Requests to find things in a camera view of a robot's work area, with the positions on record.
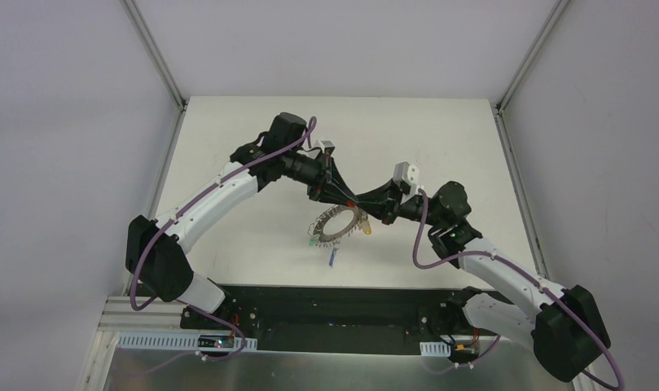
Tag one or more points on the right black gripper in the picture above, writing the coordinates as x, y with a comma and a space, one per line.
390, 202

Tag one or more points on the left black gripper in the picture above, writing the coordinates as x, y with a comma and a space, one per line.
320, 182

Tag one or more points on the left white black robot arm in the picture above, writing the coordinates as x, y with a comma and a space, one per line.
156, 251

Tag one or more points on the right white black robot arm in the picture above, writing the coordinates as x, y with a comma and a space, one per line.
562, 326

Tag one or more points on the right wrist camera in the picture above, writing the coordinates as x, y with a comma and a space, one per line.
406, 176

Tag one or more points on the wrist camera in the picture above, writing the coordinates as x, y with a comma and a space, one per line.
327, 147
406, 176

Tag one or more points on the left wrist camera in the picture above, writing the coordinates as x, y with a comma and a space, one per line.
327, 147

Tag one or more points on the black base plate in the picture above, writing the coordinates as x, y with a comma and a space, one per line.
339, 320

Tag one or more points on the right white cable duct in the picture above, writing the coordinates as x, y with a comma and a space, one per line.
435, 349

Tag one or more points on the white cable duct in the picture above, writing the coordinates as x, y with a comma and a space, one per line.
435, 349
208, 342

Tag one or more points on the left white cable duct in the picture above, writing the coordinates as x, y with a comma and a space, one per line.
208, 342

